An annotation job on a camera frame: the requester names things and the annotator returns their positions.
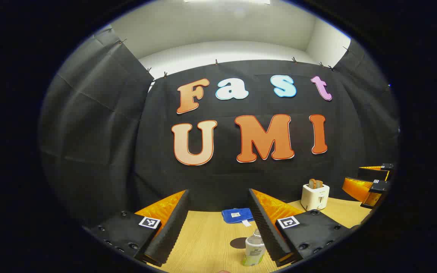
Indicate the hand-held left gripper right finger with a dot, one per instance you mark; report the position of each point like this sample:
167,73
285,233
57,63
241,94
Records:
268,231

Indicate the cream toaster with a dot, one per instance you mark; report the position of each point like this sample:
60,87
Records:
314,198

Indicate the toasted bread slice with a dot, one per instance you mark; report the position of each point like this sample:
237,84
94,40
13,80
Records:
319,184
312,184

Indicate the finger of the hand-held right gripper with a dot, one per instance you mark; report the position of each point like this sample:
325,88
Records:
357,187
374,173

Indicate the black backdrop cloth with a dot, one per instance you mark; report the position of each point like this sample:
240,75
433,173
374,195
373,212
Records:
127,151

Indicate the blue cloth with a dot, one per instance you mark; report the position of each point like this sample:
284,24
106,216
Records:
235,215

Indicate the clear water bottle white label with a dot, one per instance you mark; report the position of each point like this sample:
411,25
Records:
253,250

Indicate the dark brown round coaster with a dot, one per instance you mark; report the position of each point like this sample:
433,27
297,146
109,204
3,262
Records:
237,243

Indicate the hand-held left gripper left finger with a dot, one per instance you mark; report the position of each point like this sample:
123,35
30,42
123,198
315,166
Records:
169,231

